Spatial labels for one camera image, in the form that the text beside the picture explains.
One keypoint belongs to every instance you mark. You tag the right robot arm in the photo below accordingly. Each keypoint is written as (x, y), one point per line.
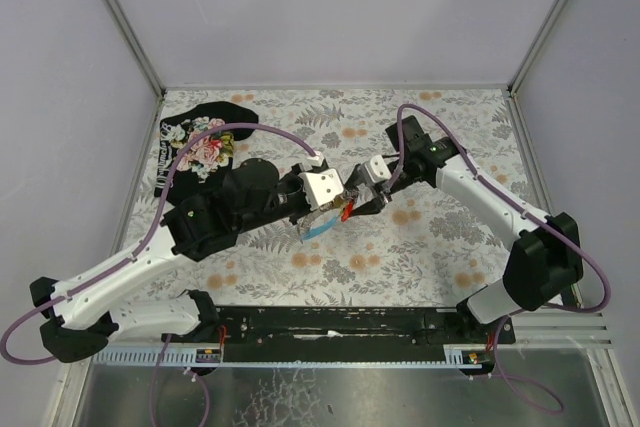
(542, 259)

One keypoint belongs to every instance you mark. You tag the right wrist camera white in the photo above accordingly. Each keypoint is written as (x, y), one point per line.
(375, 170)

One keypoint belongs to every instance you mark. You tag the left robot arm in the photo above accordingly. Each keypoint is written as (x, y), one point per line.
(84, 314)

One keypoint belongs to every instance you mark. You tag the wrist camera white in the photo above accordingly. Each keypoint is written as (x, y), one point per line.
(320, 183)
(375, 170)

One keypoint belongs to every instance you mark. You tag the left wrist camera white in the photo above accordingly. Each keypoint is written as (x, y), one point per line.
(320, 183)

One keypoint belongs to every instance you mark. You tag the white cable duct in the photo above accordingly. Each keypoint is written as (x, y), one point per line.
(334, 353)

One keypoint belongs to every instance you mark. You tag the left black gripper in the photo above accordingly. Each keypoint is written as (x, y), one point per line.
(310, 213)

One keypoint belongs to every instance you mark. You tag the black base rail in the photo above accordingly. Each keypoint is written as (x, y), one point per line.
(374, 325)

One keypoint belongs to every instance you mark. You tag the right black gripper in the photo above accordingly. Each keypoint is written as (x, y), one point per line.
(373, 198)

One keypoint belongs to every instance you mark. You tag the black floral cloth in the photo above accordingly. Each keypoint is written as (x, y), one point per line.
(208, 160)

